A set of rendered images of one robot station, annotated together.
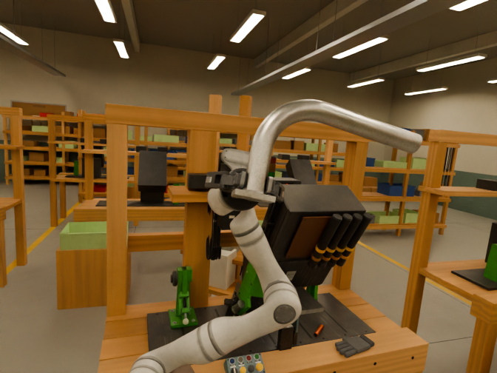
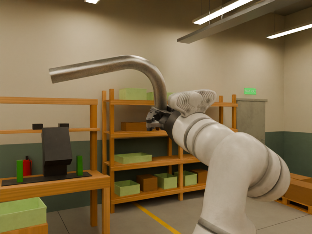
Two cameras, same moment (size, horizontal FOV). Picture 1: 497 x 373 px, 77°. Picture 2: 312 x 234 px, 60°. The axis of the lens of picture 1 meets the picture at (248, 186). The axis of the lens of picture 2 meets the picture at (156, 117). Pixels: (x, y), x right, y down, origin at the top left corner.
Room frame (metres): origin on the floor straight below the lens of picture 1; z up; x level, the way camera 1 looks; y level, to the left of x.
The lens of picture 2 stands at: (1.06, -0.15, 1.76)
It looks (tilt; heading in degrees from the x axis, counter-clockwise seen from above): 1 degrees down; 168
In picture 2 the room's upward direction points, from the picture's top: straight up
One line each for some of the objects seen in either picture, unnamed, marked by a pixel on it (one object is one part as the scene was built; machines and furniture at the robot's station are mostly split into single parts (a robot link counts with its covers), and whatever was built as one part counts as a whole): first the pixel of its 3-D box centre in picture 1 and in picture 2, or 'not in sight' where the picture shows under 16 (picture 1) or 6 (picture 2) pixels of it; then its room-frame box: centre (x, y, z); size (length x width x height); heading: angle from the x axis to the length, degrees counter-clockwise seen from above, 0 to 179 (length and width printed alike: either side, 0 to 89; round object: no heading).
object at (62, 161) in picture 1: (65, 148); not in sight; (9.63, 5.66, 1.11); 3.01 x 0.54 x 2.23; 107
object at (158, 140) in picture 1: (146, 158); not in sight; (8.03, 2.67, 1.12); 3.01 x 0.54 x 2.24; 107
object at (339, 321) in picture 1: (260, 324); not in sight; (1.49, -0.11, 0.89); 1.10 x 0.42 x 0.02; 110
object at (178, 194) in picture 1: (252, 194); not in sight; (1.73, -0.02, 1.52); 0.90 x 0.25 x 0.04; 110
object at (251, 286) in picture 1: (255, 279); not in sight; (1.40, -0.06, 1.17); 0.13 x 0.12 x 0.20; 110
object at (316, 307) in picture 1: (287, 291); not in sight; (1.42, -0.22, 1.11); 0.39 x 0.16 x 0.03; 20
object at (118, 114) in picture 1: (254, 126); not in sight; (1.77, -0.01, 1.89); 1.50 x 0.09 x 0.09; 110
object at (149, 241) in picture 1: (242, 237); not in sight; (1.84, 0.01, 1.23); 1.30 x 0.05 x 0.09; 110
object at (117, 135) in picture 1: (248, 219); not in sight; (1.77, -0.01, 1.36); 1.49 x 0.09 x 0.97; 110
